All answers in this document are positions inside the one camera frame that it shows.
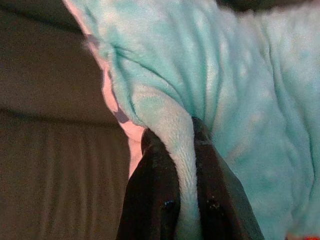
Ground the turquoise dotted plush pillow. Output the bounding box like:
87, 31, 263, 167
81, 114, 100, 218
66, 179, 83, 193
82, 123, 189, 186
62, 0, 320, 240

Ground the dark green fabric sofa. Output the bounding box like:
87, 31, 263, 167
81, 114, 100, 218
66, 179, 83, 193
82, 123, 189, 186
0, 0, 320, 240

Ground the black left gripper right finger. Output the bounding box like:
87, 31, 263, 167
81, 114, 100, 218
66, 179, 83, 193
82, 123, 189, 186
191, 116, 265, 240

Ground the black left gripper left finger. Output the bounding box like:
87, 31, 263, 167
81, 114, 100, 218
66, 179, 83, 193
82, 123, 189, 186
116, 128, 183, 240

